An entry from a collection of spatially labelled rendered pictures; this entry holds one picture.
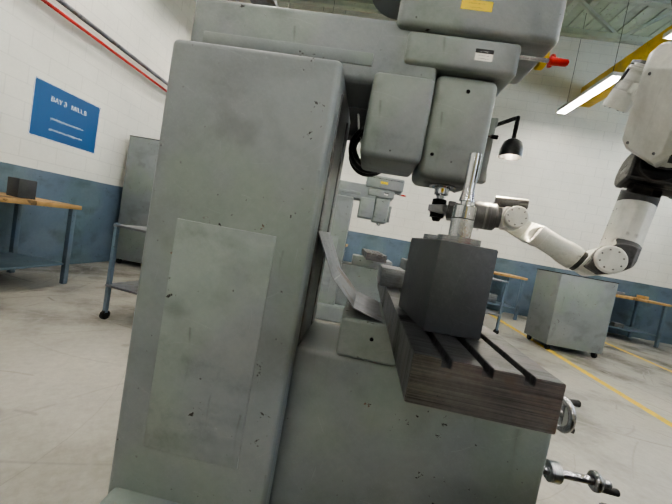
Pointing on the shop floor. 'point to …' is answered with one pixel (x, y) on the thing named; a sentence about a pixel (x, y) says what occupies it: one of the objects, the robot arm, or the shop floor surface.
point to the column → (228, 269)
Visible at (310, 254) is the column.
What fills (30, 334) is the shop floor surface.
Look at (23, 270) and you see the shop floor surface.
